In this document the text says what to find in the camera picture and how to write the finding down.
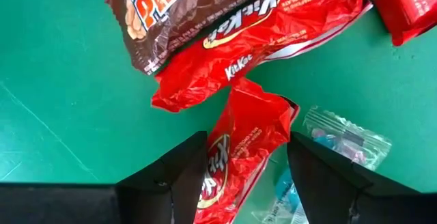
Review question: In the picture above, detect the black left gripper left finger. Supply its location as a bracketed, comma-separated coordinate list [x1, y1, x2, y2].
[0, 130, 208, 224]

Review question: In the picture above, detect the red KitKat bar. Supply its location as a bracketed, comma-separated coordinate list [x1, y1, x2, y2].
[366, 0, 437, 47]
[151, 0, 373, 113]
[193, 76, 300, 224]

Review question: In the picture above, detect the brown PayDay candy bar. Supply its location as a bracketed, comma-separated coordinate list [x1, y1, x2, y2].
[104, 0, 285, 76]

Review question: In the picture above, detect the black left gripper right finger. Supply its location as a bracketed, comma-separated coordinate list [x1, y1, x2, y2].
[286, 131, 437, 224]

